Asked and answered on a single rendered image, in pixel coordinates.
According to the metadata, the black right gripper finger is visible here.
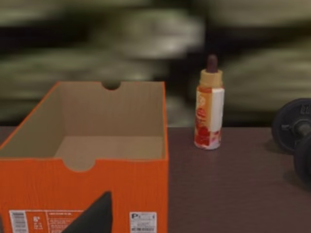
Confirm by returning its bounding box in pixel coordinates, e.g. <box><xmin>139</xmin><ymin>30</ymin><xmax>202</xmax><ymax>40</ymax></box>
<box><xmin>61</xmin><ymin>191</ymin><xmax>114</xmax><ymax>233</ymax></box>

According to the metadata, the orange cardboard shoe box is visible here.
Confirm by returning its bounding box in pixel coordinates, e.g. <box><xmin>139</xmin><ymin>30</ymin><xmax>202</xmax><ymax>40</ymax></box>
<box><xmin>0</xmin><ymin>81</ymin><xmax>169</xmax><ymax>233</ymax></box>

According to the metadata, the orange and white sauce bottle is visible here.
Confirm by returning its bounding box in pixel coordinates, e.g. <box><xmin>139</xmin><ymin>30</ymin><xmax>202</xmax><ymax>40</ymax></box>
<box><xmin>194</xmin><ymin>54</ymin><xmax>225</xmax><ymax>150</ymax></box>

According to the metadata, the black iron dumbbell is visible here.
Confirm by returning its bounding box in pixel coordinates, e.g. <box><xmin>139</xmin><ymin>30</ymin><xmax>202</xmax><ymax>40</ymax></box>
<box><xmin>271</xmin><ymin>98</ymin><xmax>311</xmax><ymax>188</ymax></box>

